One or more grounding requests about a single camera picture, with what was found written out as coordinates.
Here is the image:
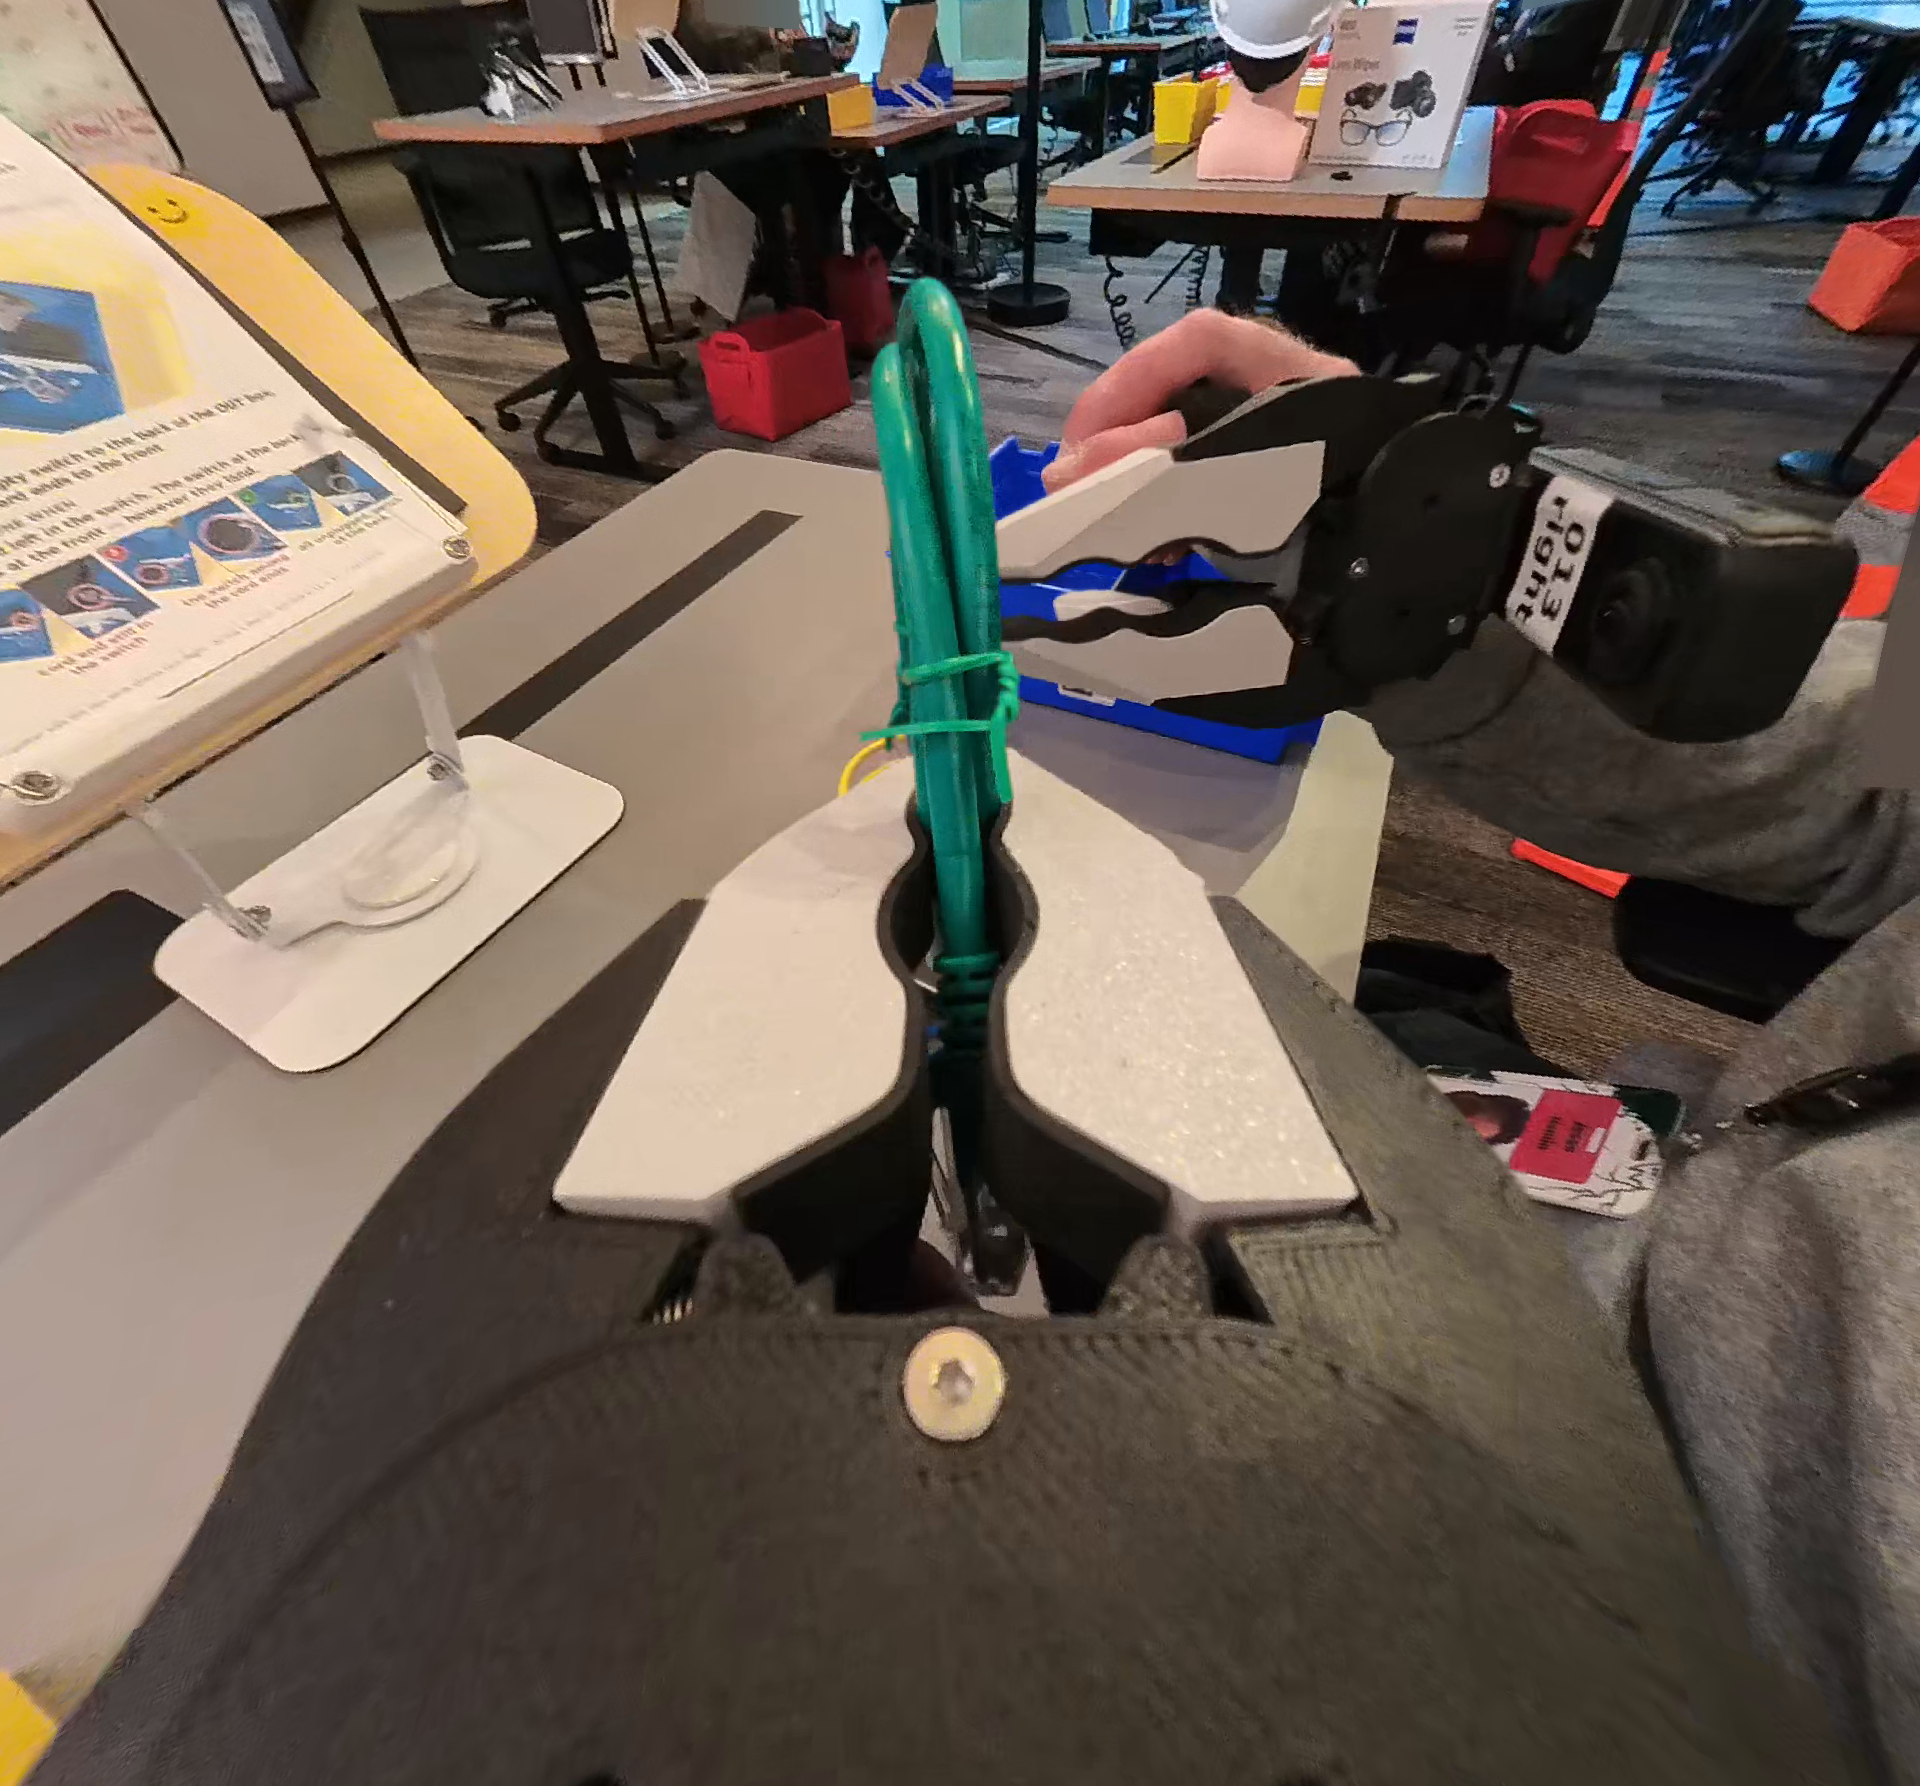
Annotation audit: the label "orange bag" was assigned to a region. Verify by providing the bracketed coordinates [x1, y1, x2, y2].
[1803, 216, 1920, 338]

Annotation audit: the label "black floor bag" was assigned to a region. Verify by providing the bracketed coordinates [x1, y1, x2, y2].
[1607, 874, 1853, 1026]

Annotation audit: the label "chair with red vest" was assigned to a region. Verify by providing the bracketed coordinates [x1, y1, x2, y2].
[1475, 0, 1652, 356]

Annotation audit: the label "green twist tie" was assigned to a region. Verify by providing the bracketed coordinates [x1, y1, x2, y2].
[857, 649, 1025, 756]

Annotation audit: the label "person's right forearm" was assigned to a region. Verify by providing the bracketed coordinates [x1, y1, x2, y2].
[1368, 613, 1920, 943]

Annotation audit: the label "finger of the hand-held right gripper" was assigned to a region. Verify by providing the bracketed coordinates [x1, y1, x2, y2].
[1003, 582, 1304, 713]
[993, 440, 1332, 585]

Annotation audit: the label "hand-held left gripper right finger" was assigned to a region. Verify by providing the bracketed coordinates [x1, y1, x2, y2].
[982, 763, 1361, 1313]

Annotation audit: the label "white lens wipes box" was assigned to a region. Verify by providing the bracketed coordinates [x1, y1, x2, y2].
[1302, 0, 1505, 173]

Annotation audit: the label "dark sunglasses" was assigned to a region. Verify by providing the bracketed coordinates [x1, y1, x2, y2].
[1740, 1055, 1920, 1133]

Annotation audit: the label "black sign stand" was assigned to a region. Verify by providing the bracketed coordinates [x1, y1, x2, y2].
[187, 0, 426, 370]

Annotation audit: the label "wooden top desk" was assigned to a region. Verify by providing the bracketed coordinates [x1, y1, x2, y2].
[1043, 102, 1502, 318]
[371, 68, 1013, 469]

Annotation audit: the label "person's grey clothed torso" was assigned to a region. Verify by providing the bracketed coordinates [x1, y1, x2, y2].
[1566, 901, 1920, 1786]

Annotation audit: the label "red fabric bin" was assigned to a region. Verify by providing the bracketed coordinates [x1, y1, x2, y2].
[695, 306, 857, 447]

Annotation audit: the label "person's right hand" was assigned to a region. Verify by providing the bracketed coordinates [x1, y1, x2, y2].
[1037, 311, 1361, 493]

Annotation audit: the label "yellow wooden board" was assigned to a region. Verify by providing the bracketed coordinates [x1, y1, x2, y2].
[85, 161, 539, 893]

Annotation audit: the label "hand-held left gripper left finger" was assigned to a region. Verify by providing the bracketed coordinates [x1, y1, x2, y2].
[551, 788, 940, 1287]

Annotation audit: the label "black pole with round base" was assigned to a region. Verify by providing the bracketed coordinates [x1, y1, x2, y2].
[982, 0, 1076, 328]

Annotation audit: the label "laminated instruction sheet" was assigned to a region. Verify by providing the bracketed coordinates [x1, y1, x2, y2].
[0, 112, 482, 841]

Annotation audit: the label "clear acrylic stand white base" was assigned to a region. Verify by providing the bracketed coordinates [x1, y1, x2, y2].
[123, 629, 627, 1078]

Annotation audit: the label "pink foam mannequin head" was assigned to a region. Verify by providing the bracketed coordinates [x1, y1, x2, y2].
[1193, 49, 1326, 185]

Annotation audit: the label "id badge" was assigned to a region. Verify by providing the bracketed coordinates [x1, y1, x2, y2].
[1421, 1062, 1685, 1223]

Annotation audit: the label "black office chair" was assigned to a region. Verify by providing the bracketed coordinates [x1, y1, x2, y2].
[356, 0, 700, 457]

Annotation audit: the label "green ethernet cable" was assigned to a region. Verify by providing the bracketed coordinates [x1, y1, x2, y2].
[861, 274, 1040, 1287]

